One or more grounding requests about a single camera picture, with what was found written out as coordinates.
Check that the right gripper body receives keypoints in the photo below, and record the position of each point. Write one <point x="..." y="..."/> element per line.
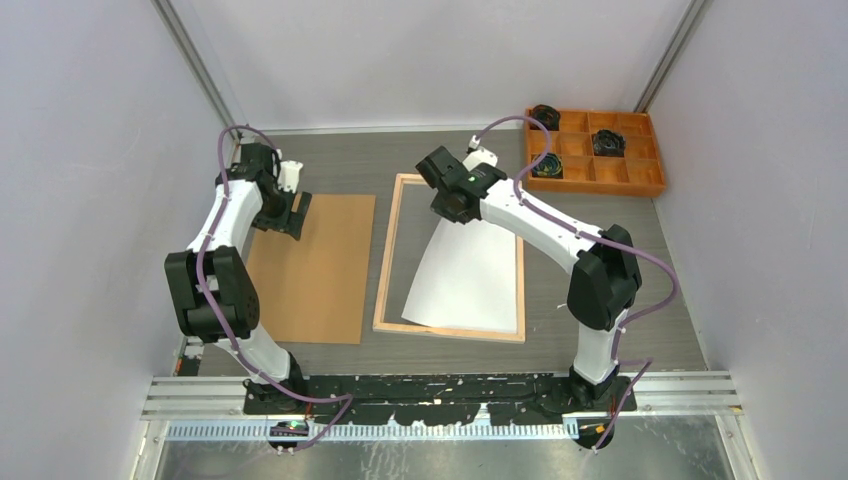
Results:
<point x="440" y="207"/>

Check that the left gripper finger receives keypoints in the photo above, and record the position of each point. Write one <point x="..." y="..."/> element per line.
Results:
<point x="280" y="224"/>
<point x="300" y="206"/>

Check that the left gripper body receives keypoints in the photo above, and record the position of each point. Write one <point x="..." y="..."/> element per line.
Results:
<point x="277" y="206"/>

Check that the brown backing board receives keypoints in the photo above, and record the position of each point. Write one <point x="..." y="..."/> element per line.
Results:
<point x="313" y="290"/>

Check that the printed photo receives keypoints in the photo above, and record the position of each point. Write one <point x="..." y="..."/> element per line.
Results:
<point x="467" y="281"/>

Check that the white wooden picture frame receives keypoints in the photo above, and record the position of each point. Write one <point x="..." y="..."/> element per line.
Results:
<point x="391" y="265"/>

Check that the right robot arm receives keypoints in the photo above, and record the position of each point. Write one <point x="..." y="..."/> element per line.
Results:
<point x="603" y="271"/>

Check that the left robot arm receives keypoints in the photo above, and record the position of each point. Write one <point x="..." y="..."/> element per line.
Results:
<point x="212" y="292"/>

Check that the blue yellow tape roll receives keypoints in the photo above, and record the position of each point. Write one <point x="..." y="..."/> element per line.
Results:
<point x="550" y="167"/>

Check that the black tape roll top-left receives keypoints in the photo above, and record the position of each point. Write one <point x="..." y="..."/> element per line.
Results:
<point x="547" y="116"/>

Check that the orange compartment tray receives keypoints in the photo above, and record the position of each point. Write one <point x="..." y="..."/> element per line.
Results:
<point x="639" y="173"/>

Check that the black tape roll middle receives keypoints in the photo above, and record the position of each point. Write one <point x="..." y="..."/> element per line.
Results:
<point x="608" y="143"/>

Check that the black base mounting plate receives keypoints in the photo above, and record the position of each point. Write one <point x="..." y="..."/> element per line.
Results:
<point x="437" y="400"/>

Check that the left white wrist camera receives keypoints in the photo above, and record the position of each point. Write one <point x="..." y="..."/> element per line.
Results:
<point x="288" y="178"/>

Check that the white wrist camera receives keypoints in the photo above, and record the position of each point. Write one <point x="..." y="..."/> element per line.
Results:
<point x="288" y="178"/>
<point x="477" y="155"/>

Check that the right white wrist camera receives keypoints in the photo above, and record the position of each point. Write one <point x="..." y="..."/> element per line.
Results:
<point x="477" y="155"/>

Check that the aluminium rail front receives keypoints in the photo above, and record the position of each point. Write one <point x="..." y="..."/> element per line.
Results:
<point x="654" y="393"/>

